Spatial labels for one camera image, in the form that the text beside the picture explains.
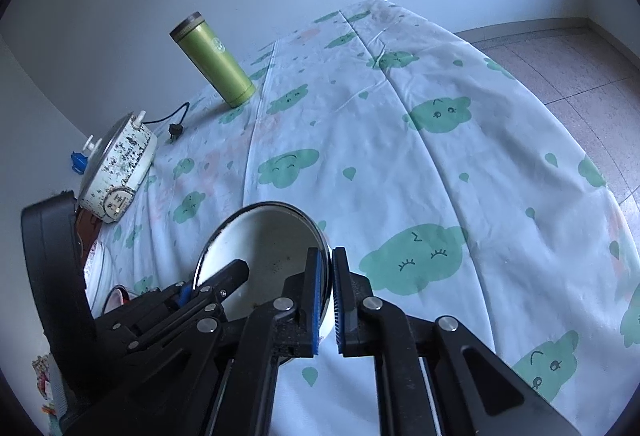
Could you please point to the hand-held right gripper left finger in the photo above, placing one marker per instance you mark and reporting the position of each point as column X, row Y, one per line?
column 313, row 296

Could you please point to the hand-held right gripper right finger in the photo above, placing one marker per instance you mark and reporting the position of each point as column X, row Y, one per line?
column 341, row 301

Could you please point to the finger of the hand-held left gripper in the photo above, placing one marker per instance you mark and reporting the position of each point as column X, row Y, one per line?
column 183, row 296
column 232, row 272

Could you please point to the white plate pink floral rim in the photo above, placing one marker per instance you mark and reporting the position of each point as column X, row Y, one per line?
column 96, row 266

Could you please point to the stainless steel bowl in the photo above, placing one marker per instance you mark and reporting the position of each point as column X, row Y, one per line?
column 265, row 241

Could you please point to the brown wooden sideboard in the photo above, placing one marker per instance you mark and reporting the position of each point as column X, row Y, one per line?
column 89, row 223

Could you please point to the colourful printed cloth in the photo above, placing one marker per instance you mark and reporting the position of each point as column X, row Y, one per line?
column 47, row 391

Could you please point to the blue water bottle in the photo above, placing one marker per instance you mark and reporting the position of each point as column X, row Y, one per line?
column 77, row 161

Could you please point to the speckled white electric pot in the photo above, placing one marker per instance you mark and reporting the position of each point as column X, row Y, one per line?
column 125, row 170

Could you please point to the white tablecloth green cloud print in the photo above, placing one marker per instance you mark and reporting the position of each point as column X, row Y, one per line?
column 400, row 165

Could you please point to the green thermos bottle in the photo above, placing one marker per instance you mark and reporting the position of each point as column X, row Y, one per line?
column 215, row 60

